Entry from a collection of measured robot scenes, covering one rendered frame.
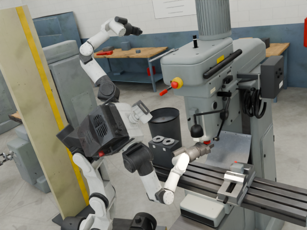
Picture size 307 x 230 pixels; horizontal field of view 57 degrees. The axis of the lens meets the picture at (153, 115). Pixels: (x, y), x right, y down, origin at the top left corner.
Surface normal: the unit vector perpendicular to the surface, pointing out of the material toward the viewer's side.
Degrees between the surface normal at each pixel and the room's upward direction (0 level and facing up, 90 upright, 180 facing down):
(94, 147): 74
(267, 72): 90
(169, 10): 90
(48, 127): 90
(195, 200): 0
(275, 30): 90
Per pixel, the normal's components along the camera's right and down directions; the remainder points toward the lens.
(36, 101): 0.79, 0.11
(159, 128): -0.29, 0.50
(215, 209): -0.18, -0.90
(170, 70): -0.59, 0.43
